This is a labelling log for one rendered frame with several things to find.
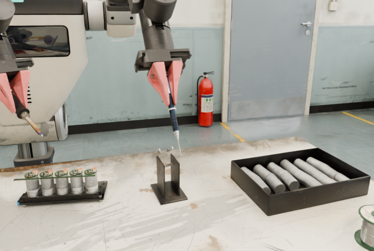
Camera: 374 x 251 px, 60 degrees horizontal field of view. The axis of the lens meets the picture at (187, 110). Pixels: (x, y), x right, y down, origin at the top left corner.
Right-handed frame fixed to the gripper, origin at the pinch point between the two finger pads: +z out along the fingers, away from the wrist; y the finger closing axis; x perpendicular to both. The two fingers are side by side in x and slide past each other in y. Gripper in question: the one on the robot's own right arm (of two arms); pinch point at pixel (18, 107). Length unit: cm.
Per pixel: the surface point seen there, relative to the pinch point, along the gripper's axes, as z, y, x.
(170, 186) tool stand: 27.2, 18.6, -12.8
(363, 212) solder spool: 41, 26, -46
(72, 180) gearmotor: 17.7, 2.4, -5.3
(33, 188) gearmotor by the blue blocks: 16.3, -2.8, 0.0
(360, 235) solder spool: 45, 26, -44
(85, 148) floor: -1, 123, 188
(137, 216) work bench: 28.6, 6.9, -14.2
